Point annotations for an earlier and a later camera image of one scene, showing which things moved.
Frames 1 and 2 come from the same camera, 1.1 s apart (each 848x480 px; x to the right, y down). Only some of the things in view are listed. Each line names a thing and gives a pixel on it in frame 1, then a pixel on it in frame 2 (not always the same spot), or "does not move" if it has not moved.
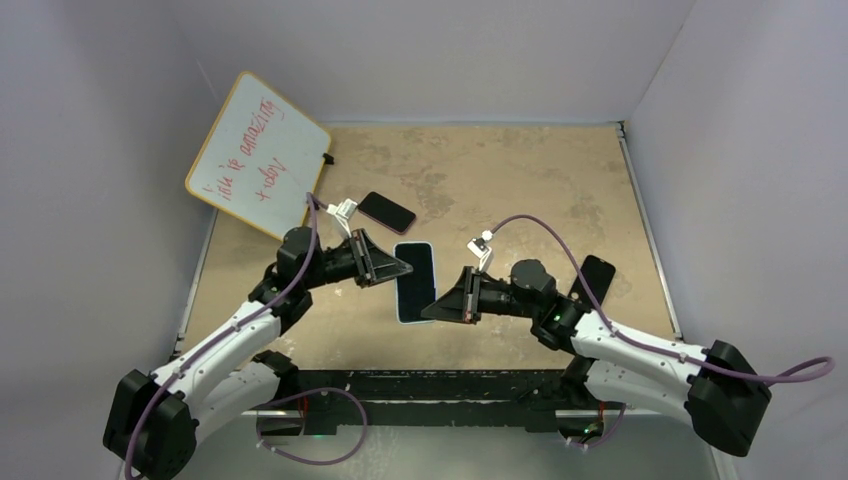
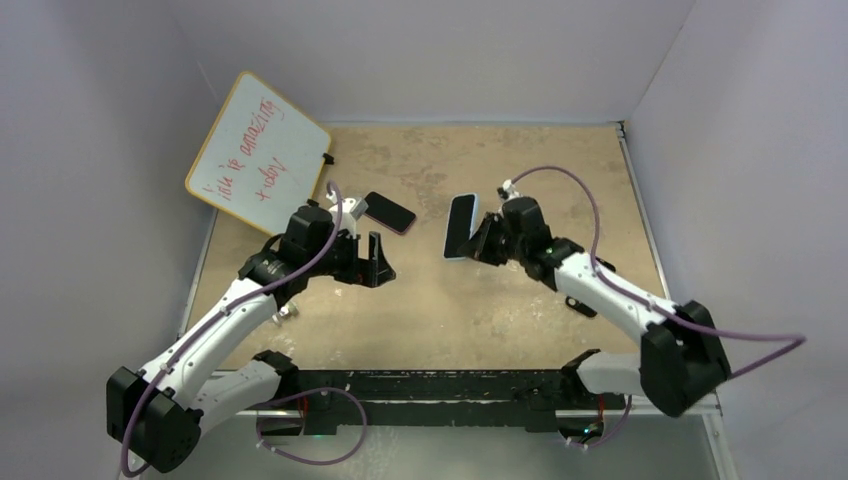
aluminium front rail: x=457 y=412 does not move
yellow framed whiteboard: x=259 y=160 does not move
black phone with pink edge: x=387 y=212 does not move
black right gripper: x=462 y=303 to x=481 y=244
